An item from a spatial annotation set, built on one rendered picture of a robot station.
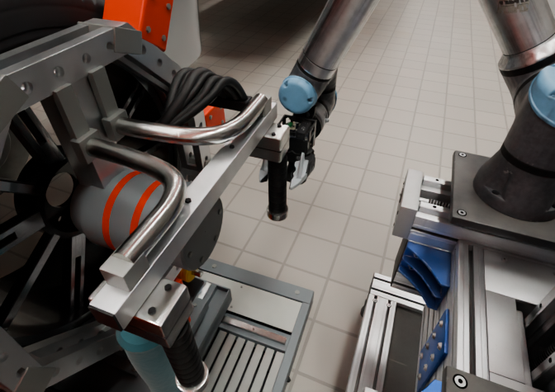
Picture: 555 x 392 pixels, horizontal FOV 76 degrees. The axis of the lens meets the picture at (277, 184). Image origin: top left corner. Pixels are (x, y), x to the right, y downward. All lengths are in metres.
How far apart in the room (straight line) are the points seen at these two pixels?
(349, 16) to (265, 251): 1.19
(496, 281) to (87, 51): 0.75
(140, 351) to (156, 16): 0.52
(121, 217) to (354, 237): 1.30
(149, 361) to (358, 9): 0.65
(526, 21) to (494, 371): 0.56
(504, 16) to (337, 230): 1.21
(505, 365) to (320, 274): 1.00
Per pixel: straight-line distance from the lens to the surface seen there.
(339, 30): 0.65
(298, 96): 0.70
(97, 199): 0.60
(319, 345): 1.41
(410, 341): 1.24
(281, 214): 0.71
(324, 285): 1.53
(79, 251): 0.76
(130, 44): 0.59
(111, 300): 0.37
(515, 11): 0.76
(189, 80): 0.58
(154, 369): 0.68
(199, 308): 1.23
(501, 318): 0.72
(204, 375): 0.55
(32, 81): 0.49
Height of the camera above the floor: 1.27
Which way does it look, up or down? 41 degrees down
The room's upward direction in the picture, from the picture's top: straight up
